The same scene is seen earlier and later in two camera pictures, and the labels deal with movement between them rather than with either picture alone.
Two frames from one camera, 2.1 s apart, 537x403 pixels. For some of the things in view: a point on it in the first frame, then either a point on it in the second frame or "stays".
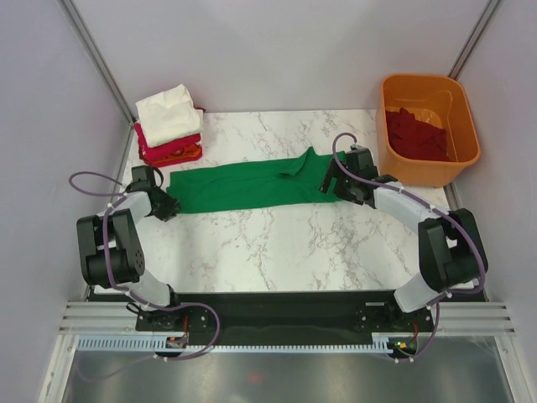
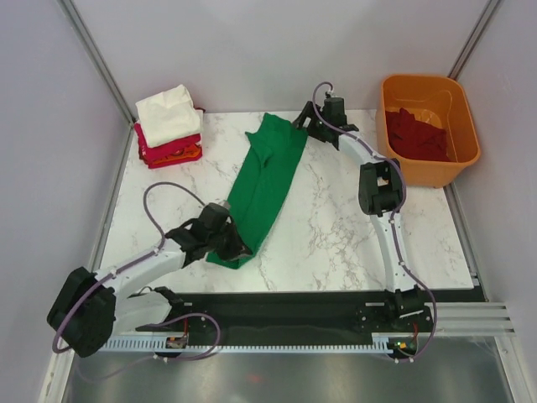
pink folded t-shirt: [148, 154] stays
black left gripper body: [168, 206] to [225, 243]
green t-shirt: [296, 180] to [275, 147]
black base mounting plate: [285, 318] stays
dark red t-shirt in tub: [413, 138] stays
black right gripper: [336, 171] to [309, 111]
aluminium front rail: [118, 319] stays
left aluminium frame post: [89, 42] stays
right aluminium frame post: [472, 39] stays
